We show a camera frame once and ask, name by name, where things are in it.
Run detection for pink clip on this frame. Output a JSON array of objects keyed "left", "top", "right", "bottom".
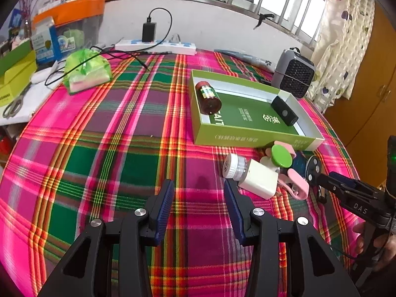
[{"left": 278, "top": 169, "right": 310, "bottom": 201}]

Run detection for dotted cream curtain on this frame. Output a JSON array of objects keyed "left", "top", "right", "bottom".
[{"left": 308, "top": 0, "right": 376, "bottom": 113}]

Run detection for orange-lidded plastic bin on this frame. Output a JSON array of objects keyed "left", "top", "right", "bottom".
[{"left": 32, "top": 0, "right": 106, "bottom": 59}]

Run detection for green cardboard box tray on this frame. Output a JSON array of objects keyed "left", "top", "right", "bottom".
[{"left": 189, "top": 70, "right": 325, "bottom": 151}]

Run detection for small black rectangular device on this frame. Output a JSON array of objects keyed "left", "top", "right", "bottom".
[{"left": 271, "top": 96, "right": 299, "bottom": 127}]

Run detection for grey patterned folded cloth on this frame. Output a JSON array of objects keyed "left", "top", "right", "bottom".
[{"left": 213, "top": 49, "right": 276, "bottom": 68}]

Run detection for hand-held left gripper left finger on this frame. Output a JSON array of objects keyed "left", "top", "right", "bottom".
[{"left": 37, "top": 179, "right": 175, "bottom": 297}]

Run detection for pink case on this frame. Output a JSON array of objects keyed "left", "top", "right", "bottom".
[{"left": 273, "top": 141, "right": 297, "bottom": 158}]

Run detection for black charging cable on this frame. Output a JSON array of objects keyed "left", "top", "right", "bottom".
[{"left": 45, "top": 8, "right": 173, "bottom": 89}]

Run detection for grey desktop heater fan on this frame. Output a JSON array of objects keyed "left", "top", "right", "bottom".
[{"left": 271, "top": 48, "right": 316, "bottom": 99}]

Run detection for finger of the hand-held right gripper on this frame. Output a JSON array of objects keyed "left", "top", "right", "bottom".
[
  {"left": 328, "top": 171, "right": 381, "bottom": 197},
  {"left": 305, "top": 155, "right": 344, "bottom": 200}
]

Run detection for brown medicine bottle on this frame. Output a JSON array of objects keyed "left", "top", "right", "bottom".
[{"left": 196, "top": 80, "right": 223, "bottom": 116}]

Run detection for metal window railing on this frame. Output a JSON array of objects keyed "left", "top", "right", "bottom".
[{"left": 102, "top": 0, "right": 328, "bottom": 42}]

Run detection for black power adapter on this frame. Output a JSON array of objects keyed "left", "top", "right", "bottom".
[{"left": 142, "top": 22, "right": 157, "bottom": 42}]

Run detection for white board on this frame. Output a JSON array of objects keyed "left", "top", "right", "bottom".
[{"left": 0, "top": 80, "right": 53, "bottom": 127}]

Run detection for blue usb stick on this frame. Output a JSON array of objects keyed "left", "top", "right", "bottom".
[{"left": 291, "top": 156, "right": 308, "bottom": 180}]

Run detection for person's right hand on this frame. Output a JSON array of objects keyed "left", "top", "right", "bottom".
[{"left": 353, "top": 222, "right": 396, "bottom": 273}]

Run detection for white charger plug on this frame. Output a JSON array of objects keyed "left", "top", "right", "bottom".
[{"left": 238, "top": 159, "right": 280, "bottom": 200}]

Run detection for blue carton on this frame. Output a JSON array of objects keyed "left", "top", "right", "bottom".
[{"left": 31, "top": 17, "right": 62, "bottom": 65}]

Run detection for green plastic bag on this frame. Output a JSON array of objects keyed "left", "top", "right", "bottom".
[{"left": 63, "top": 49, "right": 112, "bottom": 95}]

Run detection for white power strip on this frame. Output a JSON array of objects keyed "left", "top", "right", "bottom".
[{"left": 114, "top": 38, "right": 197, "bottom": 56}]

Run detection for pink green plaid blanket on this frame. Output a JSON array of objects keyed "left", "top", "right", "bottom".
[{"left": 0, "top": 49, "right": 362, "bottom": 297}]

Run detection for wooden wardrobe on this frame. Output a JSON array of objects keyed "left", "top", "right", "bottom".
[{"left": 322, "top": 3, "right": 396, "bottom": 189}]

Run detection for grey scissors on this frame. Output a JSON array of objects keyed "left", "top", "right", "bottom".
[{"left": 2, "top": 83, "right": 31, "bottom": 119}]

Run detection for green and yellow carton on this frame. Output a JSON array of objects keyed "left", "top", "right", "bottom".
[{"left": 0, "top": 42, "right": 38, "bottom": 99}]

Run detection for small clear jar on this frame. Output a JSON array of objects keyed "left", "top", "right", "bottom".
[{"left": 223, "top": 153, "right": 249, "bottom": 180}]

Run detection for green-capped white jar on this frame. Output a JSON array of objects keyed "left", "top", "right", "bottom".
[{"left": 260, "top": 145, "right": 294, "bottom": 172}]

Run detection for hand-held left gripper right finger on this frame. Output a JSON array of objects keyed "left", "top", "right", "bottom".
[{"left": 223, "top": 179, "right": 361, "bottom": 297}]

